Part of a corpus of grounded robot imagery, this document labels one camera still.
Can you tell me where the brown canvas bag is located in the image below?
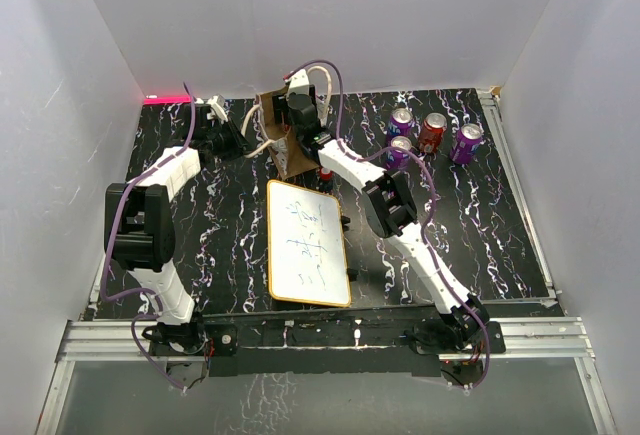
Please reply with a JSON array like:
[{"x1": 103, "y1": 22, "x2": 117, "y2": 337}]
[{"x1": 241, "y1": 64, "x2": 332, "y2": 180}]

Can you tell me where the purple fanta can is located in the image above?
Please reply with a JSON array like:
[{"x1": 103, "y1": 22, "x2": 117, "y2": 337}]
[{"x1": 386, "y1": 107, "x2": 414, "y2": 143}]

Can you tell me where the red can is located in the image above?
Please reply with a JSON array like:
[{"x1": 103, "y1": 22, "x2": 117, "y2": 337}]
[{"x1": 418, "y1": 112, "x2": 447, "y2": 154}]

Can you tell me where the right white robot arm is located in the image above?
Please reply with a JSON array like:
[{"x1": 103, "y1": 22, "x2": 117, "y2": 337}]
[{"x1": 262, "y1": 88, "x2": 489, "y2": 352}]

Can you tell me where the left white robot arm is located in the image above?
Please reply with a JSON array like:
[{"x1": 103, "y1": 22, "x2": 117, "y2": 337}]
[{"x1": 100, "y1": 95, "x2": 249, "y2": 354}]

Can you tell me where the pink tape strip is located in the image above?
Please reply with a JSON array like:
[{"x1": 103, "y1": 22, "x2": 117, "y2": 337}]
[{"x1": 143, "y1": 95, "x2": 192, "y2": 105}]

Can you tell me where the black board clip upper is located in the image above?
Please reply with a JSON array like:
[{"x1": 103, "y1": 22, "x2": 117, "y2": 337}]
[{"x1": 340, "y1": 215, "x2": 351, "y2": 229}]

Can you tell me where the black board clip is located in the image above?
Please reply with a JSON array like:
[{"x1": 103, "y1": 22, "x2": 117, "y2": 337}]
[
  {"x1": 340, "y1": 215, "x2": 351, "y2": 229},
  {"x1": 347, "y1": 268, "x2": 359, "y2": 282}
]

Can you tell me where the white dry-erase board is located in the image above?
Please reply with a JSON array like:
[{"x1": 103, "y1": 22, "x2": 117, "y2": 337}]
[{"x1": 267, "y1": 180, "x2": 351, "y2": 308}]

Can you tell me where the black board clip lower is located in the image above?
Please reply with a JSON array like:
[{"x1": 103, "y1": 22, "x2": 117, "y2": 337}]
[{"x1": 347, "y1": 268, "x2": 359, "y2": 282}]

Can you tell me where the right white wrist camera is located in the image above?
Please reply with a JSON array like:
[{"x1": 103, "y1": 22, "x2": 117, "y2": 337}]
[{"x1": 285, "y1": 69, "x2": 311, "y2": 97}]

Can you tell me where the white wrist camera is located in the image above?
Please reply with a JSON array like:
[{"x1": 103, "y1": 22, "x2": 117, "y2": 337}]
[
  {"x1": 205, "y1": 94, "x2": 228, "y2": 123},
  {"x1": 285, "y1": 69, "x2": 311, "y2": 97}
]

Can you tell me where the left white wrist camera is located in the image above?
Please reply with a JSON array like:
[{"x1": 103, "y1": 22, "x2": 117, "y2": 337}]
[{"x1": 205, "y1": 94, "x2": 228, "y2": 123}]

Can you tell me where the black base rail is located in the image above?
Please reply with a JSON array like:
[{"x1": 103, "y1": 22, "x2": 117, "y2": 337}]
[{"x1": 142, "y1": 304, "x2": 506, "y2": 377}]

